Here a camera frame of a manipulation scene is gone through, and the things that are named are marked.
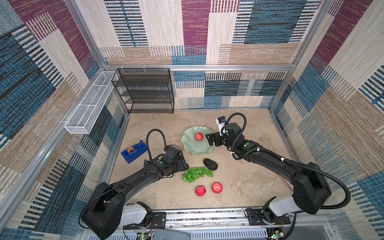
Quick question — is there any red apple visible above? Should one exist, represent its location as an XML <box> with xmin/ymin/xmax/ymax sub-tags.
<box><xmin>212</xmin><ymin>182</ymin><xmax>223</xmax><ymax>194</ymax></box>
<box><xmin>194</xmin><ymin>133</ymin><xmax>204</xmax><ymax>141</ymax></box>
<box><xmin>195</xmin><ymin>186</ymin><xmax>207</xmax><ymax>197</ymax></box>

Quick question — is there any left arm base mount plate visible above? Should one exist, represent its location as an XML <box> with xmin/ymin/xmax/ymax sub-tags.
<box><xmin>123</xmin><ymin>212</ymin><xmax>167</xmax><ymax>230</ymax></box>

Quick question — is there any pale green scalloped fruit bowl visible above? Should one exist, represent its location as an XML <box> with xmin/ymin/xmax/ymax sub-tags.
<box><xmin>181</xmin><ymin>126</ymin><xmax>214</xmax><ymax>157</ymax></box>

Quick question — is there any white wire mesh basket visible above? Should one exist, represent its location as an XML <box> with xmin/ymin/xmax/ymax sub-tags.
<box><xmin>65</xmin><ymin>71</ymin><xmax>115</xmax><ymax>135</ymax></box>

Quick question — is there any aluminium front rail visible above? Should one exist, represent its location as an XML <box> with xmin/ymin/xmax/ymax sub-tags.
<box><xmin>119</xmin><ymin>204</ymin><xmax>334</xmax><ymax>232</ymax></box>

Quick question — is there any blue tape dispenser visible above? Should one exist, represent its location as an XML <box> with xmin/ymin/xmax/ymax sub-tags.
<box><xmin>121</xmin><ymin>140</ymin><xmax>147</xmax><ymax>164</ymax></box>

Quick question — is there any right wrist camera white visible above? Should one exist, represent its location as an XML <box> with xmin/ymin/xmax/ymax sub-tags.
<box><xmin>216</xmin><ymin>116</ymin><xmax>226</xmax><ymax>136</ymax></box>

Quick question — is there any green grape bunch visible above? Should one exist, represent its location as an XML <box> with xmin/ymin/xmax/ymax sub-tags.
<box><xmin>183</xmin><ymin>167</ymin><xmax>214</xmax><ymax>183</ymax></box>

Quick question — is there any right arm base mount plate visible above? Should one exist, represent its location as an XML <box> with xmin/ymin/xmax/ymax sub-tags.
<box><xmin>244</xmin><ymin>208</ymin><xmax>291</xmax><ymax>226</ymax></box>

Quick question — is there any black wire shelf rack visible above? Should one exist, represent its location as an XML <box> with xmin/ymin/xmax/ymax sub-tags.
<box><xmin>112</xmin><ymin>68</ymin><xmax>175</xmax><ymax>114</ymax></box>

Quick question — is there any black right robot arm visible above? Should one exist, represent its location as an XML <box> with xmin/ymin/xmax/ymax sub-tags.
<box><xmin>206</xmin><ymin>113</ymin><xmax>351</xmax><ymax>225</ymax></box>

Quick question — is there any dark avocado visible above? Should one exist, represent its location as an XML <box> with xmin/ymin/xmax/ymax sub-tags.
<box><xmin>203</xmin><ymin>159</ymin><xmax>218</xmax><ymax>171</ymax></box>

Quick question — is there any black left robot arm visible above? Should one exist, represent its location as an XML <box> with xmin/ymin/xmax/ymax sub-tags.
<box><xmin>79</xmin><ymin>145</ymin><xmax>189</xmax><ymax>240</ymax></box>

